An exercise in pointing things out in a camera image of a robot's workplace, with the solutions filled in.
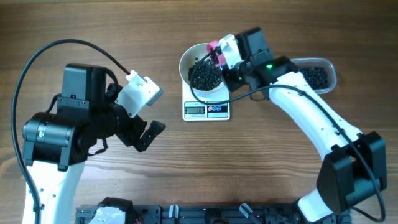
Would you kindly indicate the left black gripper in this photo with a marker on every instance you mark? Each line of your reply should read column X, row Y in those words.
column 132, row 135

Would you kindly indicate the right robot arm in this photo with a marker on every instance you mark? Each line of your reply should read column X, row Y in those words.
column 353, row 163

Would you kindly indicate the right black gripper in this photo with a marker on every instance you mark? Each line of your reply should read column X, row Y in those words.
column 229, row 81

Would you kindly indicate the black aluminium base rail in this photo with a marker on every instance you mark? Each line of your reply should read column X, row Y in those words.
column 274, row 213

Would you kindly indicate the white digital kitchen scale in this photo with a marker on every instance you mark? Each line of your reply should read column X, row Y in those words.
column 194, row 110

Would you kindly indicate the clear plastic container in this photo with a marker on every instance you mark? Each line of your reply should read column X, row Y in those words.
column 319, row 62

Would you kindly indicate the black beans in bowl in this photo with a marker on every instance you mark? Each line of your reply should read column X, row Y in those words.
column 207, row 76

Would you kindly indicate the white ceramic bowl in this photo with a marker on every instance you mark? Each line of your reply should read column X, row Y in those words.
column 189, row 58

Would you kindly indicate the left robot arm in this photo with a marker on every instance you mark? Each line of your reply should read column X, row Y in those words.
column 57, row 142

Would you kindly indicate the pink scoop blue handle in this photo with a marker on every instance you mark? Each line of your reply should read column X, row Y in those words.
column 216, row 55

